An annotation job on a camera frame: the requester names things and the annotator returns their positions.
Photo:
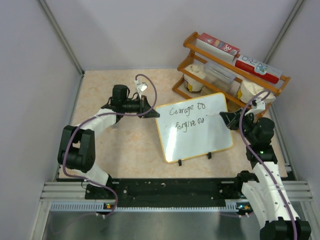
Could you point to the clear plastic box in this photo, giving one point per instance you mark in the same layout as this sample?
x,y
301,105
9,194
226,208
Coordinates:
x,y
218,76

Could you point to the red white wrap box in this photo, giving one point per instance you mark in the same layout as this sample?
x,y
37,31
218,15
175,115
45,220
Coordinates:
x,y
259,69

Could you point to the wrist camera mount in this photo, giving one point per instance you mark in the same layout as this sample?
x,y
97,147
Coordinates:
x,y
140,87
257,107

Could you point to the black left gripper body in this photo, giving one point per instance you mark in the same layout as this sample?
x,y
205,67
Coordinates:
x,y
142,104

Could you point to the white paper bag right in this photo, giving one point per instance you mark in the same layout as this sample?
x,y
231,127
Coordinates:
x,y
249,89

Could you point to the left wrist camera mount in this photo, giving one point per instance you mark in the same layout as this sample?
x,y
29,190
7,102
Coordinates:
x,y
140,87

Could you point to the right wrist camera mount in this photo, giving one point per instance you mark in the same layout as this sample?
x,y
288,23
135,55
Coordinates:
x,y
257,107

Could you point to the metal whiteboard stand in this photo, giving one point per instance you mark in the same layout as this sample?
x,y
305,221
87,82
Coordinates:
x,y
208,155

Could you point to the orange wooden shelf rack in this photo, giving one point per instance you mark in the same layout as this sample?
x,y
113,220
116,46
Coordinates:
x,y
193,83

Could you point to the yellow framed whiteboard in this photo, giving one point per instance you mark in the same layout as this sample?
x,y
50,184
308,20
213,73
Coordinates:
x,y
185,131

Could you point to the red foil box upper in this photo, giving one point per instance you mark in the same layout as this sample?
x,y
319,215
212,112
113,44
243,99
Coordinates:
x,y
217,48

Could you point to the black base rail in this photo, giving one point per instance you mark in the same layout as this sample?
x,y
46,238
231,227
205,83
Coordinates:
x,y
175,192

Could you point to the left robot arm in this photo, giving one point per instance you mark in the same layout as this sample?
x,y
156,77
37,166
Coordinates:
x,y
77,150

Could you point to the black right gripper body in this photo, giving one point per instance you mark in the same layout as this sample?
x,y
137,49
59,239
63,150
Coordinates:
x,y
247,124

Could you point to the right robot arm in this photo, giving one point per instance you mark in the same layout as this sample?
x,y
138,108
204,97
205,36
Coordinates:
x,y
263,188

